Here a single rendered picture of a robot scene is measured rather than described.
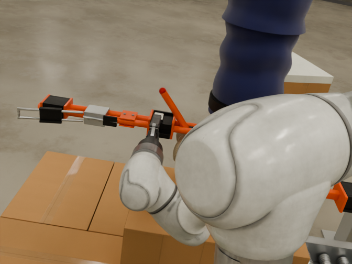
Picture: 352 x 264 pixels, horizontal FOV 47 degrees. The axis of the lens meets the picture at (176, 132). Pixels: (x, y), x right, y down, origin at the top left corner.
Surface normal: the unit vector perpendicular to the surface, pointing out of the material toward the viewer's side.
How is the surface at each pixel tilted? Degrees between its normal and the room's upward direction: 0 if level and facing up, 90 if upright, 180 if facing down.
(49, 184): 0
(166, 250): 90
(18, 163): 0
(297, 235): 84
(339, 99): 9
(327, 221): 0
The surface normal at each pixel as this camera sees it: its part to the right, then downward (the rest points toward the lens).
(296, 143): 0.47, -0.29
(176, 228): -0.44, 0.62
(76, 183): 0.15, -0.88
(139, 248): -0.07, 0.45
